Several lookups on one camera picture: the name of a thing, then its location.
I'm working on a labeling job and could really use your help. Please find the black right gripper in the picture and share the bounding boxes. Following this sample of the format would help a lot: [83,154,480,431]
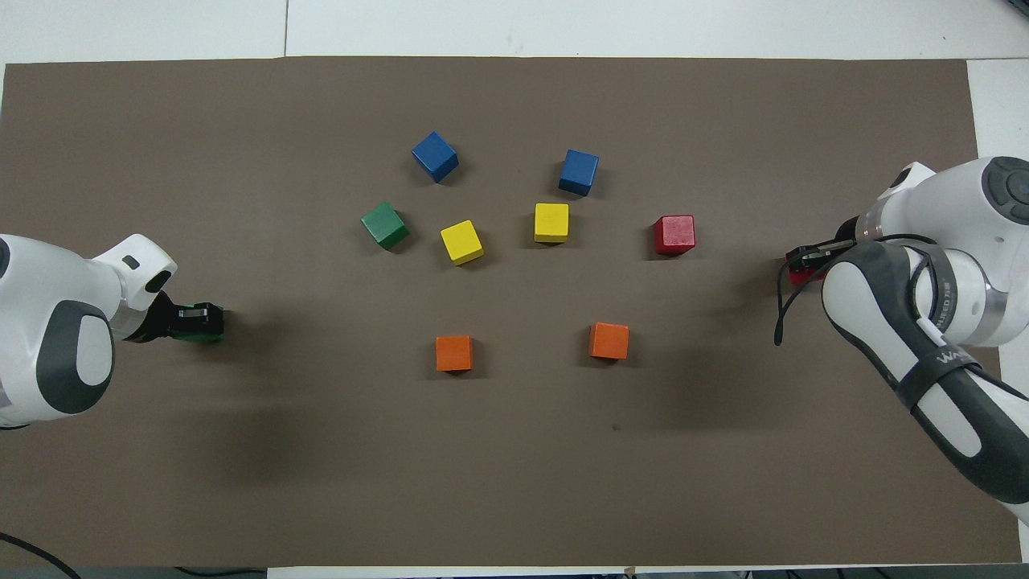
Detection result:
[786,238,859,273]

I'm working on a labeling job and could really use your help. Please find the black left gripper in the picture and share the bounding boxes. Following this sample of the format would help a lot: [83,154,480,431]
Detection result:
[127,291,224,343]

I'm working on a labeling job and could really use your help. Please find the green wooden cube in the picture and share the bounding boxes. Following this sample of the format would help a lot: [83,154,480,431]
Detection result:
[173,303,228,346]
[360,201,410,250]

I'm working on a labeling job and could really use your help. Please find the orange wooden cube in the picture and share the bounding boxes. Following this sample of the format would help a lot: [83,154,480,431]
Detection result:
[435,335,474,372]
[588,322,630,361]

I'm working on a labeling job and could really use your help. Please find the blue wooden cube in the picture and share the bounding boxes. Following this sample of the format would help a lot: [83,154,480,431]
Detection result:
[412,131,460,183]
[558,149,600,197]

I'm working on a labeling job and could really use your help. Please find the yellow wooden cube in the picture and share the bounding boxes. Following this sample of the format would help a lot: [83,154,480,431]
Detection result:
[440,220,485,266]
[534,203,570,244]

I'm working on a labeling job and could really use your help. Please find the brown table mat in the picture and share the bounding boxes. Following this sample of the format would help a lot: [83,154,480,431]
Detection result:
[0,56,1023,568]

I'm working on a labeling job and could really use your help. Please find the black floor cable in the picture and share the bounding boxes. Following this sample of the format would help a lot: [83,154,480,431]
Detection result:
[175,566,268,579]

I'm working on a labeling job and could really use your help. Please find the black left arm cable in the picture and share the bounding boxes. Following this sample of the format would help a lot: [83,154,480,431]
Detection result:
[0,531,81,579]

